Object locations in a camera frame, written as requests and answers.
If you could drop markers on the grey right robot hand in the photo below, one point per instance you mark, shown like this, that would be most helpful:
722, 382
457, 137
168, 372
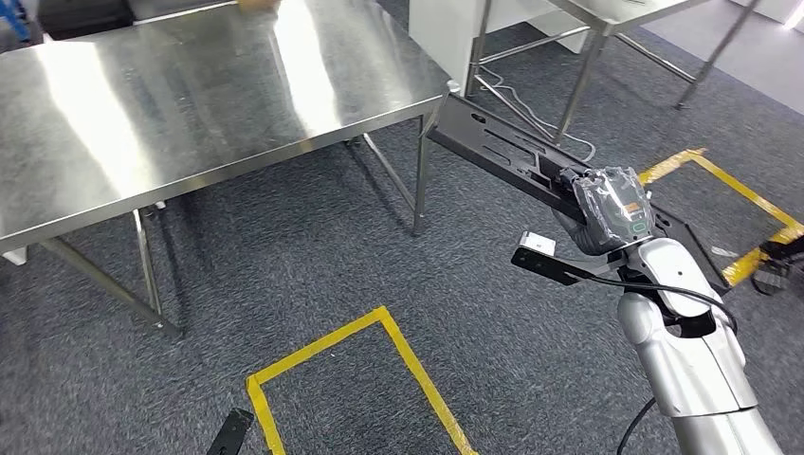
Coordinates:
612, 207

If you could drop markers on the black license plate frame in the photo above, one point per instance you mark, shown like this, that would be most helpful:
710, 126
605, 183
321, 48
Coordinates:
452, 125

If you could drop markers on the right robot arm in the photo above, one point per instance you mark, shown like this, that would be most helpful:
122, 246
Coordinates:
685, 364

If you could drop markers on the yellow floor tape square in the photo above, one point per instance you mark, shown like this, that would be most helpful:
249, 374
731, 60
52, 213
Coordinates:
694, 157
380, 316

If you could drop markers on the stainless steel table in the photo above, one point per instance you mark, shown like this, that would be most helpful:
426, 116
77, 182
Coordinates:
612, 20
188, 113

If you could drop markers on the white cabinet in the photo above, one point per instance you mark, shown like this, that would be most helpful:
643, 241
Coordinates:
440, 38

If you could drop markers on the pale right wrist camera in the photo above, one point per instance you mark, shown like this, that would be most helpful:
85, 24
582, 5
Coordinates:
539, 243

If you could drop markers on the black right wrist camera bracket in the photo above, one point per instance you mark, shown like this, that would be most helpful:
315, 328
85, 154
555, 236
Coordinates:
546, 267

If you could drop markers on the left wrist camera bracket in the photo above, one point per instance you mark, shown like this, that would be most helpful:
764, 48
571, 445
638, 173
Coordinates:
231, 433

